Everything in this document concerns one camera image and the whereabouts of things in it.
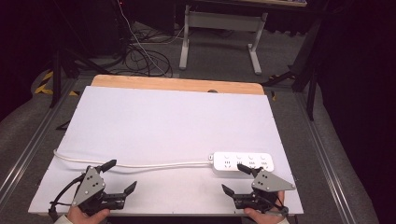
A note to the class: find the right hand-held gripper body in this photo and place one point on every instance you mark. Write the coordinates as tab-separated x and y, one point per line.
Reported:
269	183

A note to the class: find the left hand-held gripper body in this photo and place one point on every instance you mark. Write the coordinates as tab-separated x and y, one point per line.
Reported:
90	186

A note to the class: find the white power strip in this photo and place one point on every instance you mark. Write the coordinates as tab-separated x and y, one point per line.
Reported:
227	159

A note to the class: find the person's left hand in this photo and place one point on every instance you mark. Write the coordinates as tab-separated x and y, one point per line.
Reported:
81	217

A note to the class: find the person's right hand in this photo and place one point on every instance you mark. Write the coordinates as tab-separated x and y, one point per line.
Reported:
264	217

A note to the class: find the white board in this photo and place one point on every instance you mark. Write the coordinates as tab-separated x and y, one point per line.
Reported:
155	124

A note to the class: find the yellow and black floor tape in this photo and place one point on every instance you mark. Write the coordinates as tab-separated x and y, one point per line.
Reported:
45	84

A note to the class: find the black metal stand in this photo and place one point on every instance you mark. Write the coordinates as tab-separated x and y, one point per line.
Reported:
311	71
57	74

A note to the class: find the wooden table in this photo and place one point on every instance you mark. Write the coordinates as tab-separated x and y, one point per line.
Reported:
174	83

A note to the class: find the grey metal floor rail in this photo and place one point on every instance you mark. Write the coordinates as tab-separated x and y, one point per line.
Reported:
327	161
28	149

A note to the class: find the white metal desk frame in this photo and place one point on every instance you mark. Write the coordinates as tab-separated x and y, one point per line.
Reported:
224	20

